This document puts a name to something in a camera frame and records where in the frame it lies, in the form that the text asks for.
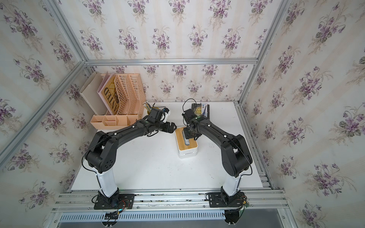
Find beige plastic desk organizer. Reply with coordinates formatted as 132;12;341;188
90;73;146;130

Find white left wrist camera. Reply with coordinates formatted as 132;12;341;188
161;107;170;123

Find white tissue box base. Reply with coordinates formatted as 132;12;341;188
178;146;199;159

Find pencils in yellow bucket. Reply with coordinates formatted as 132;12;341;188
143;101;151;109

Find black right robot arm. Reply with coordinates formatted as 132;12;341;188
182;109;253;197

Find brown lettered magazine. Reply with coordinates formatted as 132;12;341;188
101;74;120;115

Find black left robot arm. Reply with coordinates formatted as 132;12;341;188
83;107;177;201

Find white tissue box lid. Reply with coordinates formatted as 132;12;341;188
175;127;198;154

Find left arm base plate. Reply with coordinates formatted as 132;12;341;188
94;192;136;210

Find beige cardboard folder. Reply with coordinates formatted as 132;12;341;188
80;72;107;116

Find white blue pencil box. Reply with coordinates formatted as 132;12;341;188
201;104;209;117

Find pink folder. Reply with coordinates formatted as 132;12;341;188
97;73;115;114

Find aluminium rail frame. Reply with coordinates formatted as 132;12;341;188
45;189;297;228

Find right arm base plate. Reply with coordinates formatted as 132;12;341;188
205;192;247;208

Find black paperback book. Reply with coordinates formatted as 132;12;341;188
192;103;210;119

